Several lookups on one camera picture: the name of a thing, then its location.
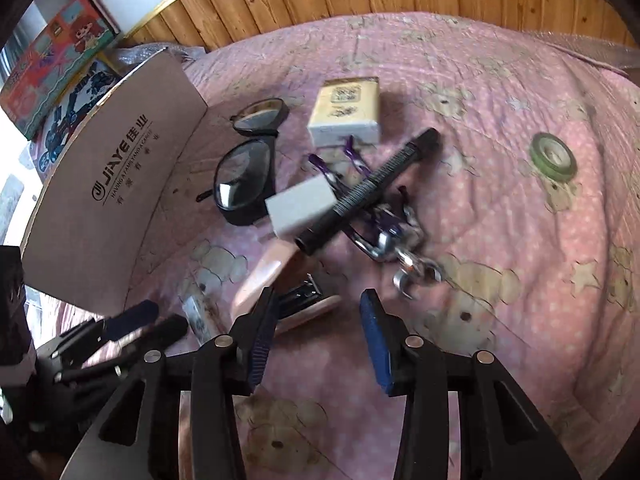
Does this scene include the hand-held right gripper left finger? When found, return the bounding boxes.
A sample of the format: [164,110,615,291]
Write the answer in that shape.
[62,286,281,480]

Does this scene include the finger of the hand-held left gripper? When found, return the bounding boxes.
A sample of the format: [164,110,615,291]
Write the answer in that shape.
[57,300,161,356]
[87,314,190,361]

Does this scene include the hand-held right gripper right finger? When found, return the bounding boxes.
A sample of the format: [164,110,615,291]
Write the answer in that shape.
[360,288,583,480]

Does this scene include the purple silver action figure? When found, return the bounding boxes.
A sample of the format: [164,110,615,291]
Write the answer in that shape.
[307,135,446,301]

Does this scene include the cardboard box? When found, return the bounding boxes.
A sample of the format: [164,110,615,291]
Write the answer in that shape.
[20,47,210,316]

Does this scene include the white charger adapter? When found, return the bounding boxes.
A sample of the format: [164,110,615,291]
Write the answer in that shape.
[265,176,337,238]

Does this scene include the black flashlight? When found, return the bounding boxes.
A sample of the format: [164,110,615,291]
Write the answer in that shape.
[294,127,441,256]

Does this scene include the black sunglasses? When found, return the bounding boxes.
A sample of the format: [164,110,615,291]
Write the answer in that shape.
[196,97,292,227]

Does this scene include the robot print toy box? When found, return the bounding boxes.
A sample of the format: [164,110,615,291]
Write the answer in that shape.
[30,57,126,181]

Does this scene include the yellow tissue packet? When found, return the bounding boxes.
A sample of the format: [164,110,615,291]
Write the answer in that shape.
[306,76,382,147]

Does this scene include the green tape roll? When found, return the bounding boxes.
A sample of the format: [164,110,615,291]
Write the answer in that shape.
[530,131,578,181]

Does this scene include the bubble wrap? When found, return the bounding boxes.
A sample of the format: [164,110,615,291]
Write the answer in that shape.
[107,45,208,73]
[545,30,640,76]

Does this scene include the orange toy box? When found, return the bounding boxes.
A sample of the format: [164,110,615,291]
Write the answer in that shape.
[0,0,123,141]

